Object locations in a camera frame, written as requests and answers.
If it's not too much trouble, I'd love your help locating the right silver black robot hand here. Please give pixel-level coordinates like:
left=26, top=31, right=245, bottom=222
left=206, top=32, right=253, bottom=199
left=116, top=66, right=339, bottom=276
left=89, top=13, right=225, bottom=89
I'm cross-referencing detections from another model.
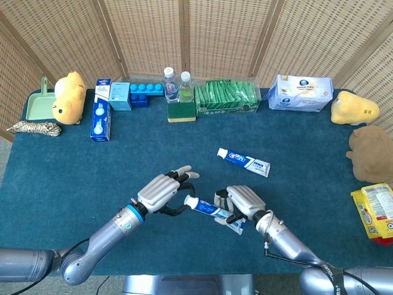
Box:
left=214, top=184, right=267, bottom=225

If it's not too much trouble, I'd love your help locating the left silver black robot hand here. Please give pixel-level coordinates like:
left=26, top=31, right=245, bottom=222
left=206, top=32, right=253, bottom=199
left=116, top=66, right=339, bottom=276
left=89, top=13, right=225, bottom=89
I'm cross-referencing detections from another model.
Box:
left=137, top=165, right=200, bottom=216

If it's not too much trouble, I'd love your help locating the blue white Crest toothpaste tube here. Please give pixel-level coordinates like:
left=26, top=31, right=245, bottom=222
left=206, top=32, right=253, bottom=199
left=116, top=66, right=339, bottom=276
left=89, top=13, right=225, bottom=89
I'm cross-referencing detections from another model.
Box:
left=183, top=195, right=247, bottom=236
left=217, top=147, right=271, bottom=178

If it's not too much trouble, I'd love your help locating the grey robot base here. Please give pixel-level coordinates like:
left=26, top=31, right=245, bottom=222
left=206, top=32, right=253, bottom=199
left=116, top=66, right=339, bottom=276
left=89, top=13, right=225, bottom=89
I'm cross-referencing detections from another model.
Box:
left=122, top=273, right=255, bottom=295

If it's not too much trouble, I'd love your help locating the blue toothpaste carton box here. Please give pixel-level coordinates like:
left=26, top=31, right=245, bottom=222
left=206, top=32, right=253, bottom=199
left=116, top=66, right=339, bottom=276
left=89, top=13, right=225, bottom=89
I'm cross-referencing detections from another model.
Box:
left=90, top=78, right=112, bottom=143

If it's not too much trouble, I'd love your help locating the teal table cloth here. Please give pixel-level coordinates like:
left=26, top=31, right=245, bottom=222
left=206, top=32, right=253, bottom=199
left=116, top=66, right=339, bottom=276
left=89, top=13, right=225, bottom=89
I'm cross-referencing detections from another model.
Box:
left=0, top=88, right=393, bottom=276

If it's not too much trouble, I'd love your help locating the green yellow sponge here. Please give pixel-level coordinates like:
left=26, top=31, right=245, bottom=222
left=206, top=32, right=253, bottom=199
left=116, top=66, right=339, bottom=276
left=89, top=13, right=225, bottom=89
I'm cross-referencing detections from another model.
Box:
left=167, top=101, right=197, bottom=124

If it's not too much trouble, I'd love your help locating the dark blue building block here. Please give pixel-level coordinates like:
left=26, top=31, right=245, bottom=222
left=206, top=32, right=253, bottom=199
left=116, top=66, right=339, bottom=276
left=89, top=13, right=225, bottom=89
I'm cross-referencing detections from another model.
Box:
left=130, top=93, right=150, bottom=109

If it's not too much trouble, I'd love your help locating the light blue small carton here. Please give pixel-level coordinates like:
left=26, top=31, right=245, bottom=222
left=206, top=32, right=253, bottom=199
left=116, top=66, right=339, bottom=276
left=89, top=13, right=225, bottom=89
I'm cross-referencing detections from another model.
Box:
left=109, top=81, right=133, bottom=112

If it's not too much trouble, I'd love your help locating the long light blue building block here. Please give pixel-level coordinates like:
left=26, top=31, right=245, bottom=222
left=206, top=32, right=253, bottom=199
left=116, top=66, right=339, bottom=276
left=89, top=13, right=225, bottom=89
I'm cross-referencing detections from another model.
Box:
left=129, top=83, right=165, bottom=96

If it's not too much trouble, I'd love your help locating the green tea drink bottle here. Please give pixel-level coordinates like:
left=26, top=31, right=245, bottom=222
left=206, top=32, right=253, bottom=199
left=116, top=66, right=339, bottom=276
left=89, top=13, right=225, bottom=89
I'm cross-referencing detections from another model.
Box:
left=179, top=71, right=195, bottom=104

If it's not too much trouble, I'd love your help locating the clear bottle with pink label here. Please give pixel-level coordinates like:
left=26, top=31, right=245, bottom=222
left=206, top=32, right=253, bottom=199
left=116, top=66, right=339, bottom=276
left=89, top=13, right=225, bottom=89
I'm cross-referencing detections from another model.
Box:
left=162, top=67, right=180, bottom=104

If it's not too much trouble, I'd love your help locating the green tea bag box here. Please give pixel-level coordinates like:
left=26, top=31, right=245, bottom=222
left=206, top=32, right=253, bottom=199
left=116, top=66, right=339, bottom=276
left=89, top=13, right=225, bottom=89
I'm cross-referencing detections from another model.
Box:
left=195, top=79, right=262, bottom=117

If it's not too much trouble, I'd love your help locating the white blue tissue pack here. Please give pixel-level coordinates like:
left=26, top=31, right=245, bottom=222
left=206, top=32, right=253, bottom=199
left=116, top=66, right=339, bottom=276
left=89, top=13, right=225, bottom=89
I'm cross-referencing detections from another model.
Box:
left=264, top=74, right=334, bottom=113

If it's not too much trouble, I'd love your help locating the yellow chick plush toy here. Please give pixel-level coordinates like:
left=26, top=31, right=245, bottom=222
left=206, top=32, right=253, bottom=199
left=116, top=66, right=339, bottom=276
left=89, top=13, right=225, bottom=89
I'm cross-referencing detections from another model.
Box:
left=51, top=71, right=87, bottom=125

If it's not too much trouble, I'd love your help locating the yellow snack bag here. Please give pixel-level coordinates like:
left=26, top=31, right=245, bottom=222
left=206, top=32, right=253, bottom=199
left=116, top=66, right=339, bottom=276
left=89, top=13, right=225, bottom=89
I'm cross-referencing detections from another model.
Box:
left=351, top=183, right=393, bottom=246

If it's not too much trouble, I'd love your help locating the brown plush toy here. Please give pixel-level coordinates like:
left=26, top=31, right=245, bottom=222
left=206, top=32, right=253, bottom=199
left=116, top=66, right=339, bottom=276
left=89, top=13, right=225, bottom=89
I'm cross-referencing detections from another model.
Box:
left=346, top=125, right=393, bottom=183

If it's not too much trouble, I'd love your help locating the yellow plush with tag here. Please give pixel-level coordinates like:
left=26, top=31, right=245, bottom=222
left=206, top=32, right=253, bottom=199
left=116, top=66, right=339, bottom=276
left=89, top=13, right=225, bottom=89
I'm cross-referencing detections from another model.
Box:
left=330, top=90, right=381, bottom=126

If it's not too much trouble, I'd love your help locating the light green dustpan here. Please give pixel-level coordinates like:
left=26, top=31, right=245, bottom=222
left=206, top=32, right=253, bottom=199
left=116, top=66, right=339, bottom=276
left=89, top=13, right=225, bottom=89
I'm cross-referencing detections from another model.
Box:
left=25, top=76, right=57, bottom=121

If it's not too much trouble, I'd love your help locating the woven rattan folding screen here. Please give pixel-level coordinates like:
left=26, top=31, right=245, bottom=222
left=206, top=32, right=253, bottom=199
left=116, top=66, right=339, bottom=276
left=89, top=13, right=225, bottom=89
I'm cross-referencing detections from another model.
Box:
left=0, top=0, right=393, bottom=142

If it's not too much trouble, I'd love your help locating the right arm wrist cable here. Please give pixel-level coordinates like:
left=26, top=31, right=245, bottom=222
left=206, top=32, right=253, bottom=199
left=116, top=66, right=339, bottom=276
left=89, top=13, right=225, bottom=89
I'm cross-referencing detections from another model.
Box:
left=262, top=210, right=326, bottom=267

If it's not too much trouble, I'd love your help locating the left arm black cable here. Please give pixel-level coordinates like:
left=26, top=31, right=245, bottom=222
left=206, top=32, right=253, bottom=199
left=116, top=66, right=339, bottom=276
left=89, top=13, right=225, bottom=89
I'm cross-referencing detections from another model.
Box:
left=9, top=238, right=95, bottom=295

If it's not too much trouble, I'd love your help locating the coiled braided rope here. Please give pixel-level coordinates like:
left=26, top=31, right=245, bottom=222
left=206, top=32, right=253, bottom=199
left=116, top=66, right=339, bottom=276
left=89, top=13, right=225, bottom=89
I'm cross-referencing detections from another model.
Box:
left=6, top=120, right=62, bottom=138

